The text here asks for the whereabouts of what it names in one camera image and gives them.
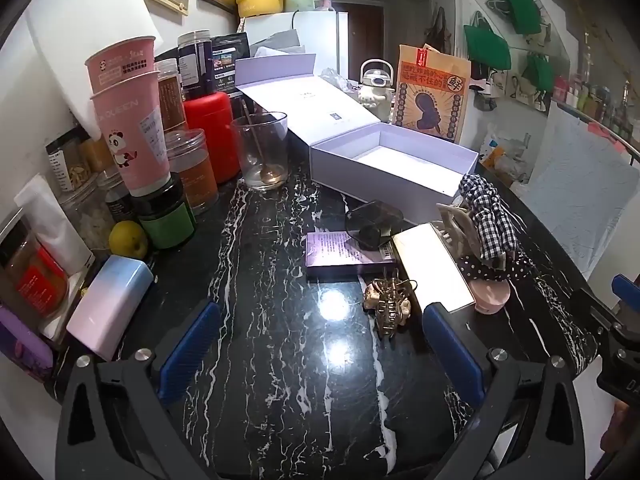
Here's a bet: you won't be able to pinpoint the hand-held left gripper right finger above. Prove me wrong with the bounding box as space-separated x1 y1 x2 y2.
422 302 586 480

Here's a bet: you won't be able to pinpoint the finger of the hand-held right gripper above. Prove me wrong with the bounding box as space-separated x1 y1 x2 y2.
590 274 640 343

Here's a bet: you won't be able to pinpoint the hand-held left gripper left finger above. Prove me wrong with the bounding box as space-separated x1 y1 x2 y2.
55 301 223 480

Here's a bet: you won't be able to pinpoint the pink round case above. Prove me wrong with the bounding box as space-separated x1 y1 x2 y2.
470 280 512 315

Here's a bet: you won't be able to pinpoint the gold metal hair claw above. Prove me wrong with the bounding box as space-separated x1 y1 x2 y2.
362 270 418 341

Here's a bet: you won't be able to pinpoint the gold box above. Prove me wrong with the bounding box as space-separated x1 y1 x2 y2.
391 223 476 313

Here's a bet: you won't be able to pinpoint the polka dot scrunchie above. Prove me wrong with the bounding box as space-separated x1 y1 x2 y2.
460 250 533 283

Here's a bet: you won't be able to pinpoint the beige hair claw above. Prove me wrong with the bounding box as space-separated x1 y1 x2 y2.
432 203 483 261

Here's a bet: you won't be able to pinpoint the checkered scrunchie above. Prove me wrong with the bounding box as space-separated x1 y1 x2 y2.
457 172 518 261

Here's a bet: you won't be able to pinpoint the dark translucent hair claw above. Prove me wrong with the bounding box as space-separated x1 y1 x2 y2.
345 200 405 251

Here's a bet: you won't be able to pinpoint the lavender gift box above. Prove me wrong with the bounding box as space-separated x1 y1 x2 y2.
234 54 480 211

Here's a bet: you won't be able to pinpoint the person's right hand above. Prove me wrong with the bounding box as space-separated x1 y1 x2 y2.
601 401 640 466

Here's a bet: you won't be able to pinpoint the pastel gradient case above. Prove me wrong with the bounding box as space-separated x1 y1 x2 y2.
66 254 155 362

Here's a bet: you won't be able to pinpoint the pale blue sheet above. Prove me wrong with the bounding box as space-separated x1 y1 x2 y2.
515 102 640 281

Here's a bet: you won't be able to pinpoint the yellow lemon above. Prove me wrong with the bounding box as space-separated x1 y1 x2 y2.
108 220 150 260

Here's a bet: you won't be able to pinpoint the green jar black lid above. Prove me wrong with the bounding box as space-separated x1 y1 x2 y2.
131 172 197 250

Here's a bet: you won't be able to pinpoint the purple card box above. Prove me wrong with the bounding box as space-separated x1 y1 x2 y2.
305 230 398 281

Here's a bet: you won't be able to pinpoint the clear jar white contents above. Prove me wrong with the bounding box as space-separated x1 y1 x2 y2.
55 180 116 251

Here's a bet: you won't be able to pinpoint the purple pouch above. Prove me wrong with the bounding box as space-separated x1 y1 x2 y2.
0 305 55 383

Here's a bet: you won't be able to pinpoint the pile of plastic bags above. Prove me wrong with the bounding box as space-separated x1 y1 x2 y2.
480 125 531 186

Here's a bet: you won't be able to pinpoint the jar with red label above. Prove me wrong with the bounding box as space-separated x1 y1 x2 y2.
0 220 68 331

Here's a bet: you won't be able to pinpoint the clear jar orange contents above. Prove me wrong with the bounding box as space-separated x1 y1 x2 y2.
164 129 220 215

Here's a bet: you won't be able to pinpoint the row of bottles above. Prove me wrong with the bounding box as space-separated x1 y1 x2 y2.
552 75 640 146

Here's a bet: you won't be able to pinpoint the drinking glass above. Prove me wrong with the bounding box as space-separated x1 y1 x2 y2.
231 111 290 191

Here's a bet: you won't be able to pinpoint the gold spoon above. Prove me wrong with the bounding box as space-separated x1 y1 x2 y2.
241 100 275 182

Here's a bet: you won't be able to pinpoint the jar of nuts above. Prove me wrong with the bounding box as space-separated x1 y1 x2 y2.
46 127 101 193

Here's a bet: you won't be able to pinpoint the red canister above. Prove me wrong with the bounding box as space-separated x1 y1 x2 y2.
182 91 241 184

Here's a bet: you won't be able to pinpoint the pink panda paper cup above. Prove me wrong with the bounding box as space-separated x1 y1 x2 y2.
90 71 173 197

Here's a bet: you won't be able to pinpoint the green tote bag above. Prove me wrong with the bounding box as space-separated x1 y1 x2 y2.
502 0 543 36
522 52 556 92
463 24 512 71

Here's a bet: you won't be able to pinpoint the brown printed paper bag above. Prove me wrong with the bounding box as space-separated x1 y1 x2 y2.
391 44 472 145

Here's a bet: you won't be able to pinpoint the brown spice jar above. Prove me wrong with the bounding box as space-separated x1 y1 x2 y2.
154 58 187 133

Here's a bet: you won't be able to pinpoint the cream water bottle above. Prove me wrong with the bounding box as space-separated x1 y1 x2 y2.
359 59 396 123

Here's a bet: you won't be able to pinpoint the tall dark jar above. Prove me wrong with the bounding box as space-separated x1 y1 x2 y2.
177 30 213 101

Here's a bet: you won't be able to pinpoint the black pouch bag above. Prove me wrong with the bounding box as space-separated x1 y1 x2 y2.
210 32 251 93

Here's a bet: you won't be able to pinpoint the clear plastic wrap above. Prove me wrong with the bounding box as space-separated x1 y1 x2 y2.
320 67 361 101

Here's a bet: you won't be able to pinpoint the dark hanging bag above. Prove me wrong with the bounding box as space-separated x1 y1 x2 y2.
430 7 453 53

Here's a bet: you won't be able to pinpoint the grey paper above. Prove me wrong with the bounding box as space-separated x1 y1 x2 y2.
250 30 306 61

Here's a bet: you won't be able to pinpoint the brown door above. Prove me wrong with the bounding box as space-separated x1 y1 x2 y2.
348 2 386 81

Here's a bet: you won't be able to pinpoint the white foam board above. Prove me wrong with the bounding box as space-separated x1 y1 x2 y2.
27 0 157 138

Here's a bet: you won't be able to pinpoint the white refrigerator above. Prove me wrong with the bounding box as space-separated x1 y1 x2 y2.
239 10 349 81

